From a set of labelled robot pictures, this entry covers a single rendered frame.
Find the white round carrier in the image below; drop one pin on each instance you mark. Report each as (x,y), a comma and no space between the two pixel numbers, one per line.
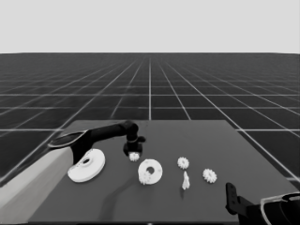
(156,176)

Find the small white gear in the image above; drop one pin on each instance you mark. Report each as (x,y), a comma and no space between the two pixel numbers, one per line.
(147,178)
(136,157)
(186,163)

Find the small white T-shaped piece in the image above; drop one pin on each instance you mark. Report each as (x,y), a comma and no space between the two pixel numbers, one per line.
(186,183)

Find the white toothed sun gear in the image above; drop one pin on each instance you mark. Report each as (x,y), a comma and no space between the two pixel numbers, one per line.
(213,176)

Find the large thick white disc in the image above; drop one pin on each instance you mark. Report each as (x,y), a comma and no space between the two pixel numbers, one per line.
(90,172)

